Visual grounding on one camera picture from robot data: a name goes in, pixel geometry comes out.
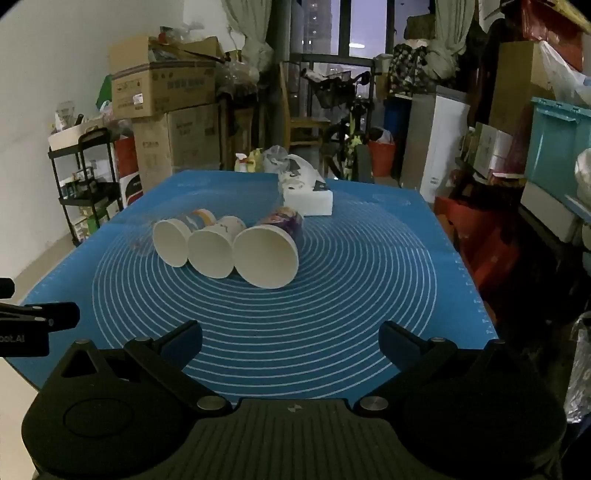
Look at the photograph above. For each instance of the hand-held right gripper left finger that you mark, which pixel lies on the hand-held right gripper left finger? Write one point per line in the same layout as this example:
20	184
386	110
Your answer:
184	340

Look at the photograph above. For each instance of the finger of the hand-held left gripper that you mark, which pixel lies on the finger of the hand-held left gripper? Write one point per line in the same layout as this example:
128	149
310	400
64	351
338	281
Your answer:
51	314

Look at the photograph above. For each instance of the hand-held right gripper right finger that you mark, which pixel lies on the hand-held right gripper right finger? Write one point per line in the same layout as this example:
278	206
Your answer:
392	341

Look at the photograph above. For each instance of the white paper cup small print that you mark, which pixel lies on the white paper cup small print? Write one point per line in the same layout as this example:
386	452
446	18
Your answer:
210	253

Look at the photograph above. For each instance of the white paper cup orange print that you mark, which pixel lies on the white paper cup orange print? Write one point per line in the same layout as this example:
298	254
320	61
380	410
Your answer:
170	242

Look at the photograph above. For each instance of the large paper cup purple print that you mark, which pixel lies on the large paper cup purple print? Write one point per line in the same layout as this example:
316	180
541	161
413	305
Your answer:
264	256

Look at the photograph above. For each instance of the blue silicone mat white circles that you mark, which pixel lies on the blue silicone mat white circles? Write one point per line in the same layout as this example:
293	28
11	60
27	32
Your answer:
323	286

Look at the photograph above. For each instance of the black rolling shelf rack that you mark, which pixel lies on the black rolling shelf rack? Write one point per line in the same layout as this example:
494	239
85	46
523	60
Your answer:
87	194

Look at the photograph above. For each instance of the red box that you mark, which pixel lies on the red box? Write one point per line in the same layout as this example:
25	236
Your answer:
480	244

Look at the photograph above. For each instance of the red and white carton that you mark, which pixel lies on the red and white carton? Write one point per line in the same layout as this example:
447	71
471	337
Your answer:
130	189

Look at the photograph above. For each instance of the white box on rack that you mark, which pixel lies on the white box on rack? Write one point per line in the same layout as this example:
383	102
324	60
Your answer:
69	136

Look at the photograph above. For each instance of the red bucket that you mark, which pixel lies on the red bucket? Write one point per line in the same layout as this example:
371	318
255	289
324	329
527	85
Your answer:
382	159

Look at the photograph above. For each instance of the white spray bottle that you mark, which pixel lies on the white spray bottle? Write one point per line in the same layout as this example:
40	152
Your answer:
242	164

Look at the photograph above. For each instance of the clear plastic wrap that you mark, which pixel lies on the clear plastic wrap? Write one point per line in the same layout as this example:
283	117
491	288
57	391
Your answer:
579	369

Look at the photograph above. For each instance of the yellow bottle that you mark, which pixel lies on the yellow bottle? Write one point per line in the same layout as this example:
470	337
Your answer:
256	160

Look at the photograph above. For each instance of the large brown cardboard box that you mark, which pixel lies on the large brown cardboard box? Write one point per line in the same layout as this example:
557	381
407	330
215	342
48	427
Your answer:
180	143

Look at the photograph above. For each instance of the white cabinet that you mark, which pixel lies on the white cabinet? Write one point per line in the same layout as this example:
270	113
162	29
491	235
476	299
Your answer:
436	143

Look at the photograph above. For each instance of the white flat box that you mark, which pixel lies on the white flat box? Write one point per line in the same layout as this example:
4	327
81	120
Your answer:
547	207

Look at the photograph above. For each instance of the clear crumpled plastic bag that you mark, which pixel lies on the clear crumpled plastic bag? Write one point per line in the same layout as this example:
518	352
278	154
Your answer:
275	157

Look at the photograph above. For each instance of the black bicycle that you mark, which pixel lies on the black bicycle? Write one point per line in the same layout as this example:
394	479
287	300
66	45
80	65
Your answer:
346	134

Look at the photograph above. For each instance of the stack of white boxes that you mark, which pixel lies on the stack of white boxes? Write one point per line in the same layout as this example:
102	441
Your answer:
491	147

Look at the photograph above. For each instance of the blue barrel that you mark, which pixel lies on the blue barrel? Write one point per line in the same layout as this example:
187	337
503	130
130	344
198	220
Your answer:
397	117

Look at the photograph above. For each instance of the green bag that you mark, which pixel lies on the green bag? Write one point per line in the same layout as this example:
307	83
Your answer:
104	92

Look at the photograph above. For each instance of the wooden chair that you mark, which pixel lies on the wooden chair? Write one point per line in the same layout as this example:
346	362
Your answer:
304	124

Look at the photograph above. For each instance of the open printed cardboard box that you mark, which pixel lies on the open printed cardboard box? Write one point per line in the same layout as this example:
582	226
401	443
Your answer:
161	87

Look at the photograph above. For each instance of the teal plastic storage crate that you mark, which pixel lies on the teal plastic storage crate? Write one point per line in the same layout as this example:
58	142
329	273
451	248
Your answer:
554	143

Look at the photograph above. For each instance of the floral patterned clothing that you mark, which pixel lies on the floral patterned clothing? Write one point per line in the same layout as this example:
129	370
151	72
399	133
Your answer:
411	69

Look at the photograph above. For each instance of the tall brown cardboard box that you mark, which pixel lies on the tall brown cardboard box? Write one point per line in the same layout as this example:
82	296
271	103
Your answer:
517	87

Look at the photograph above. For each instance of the pale green curtain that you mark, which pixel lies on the pale green curtain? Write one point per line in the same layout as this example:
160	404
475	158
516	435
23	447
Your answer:
251	37
450	41

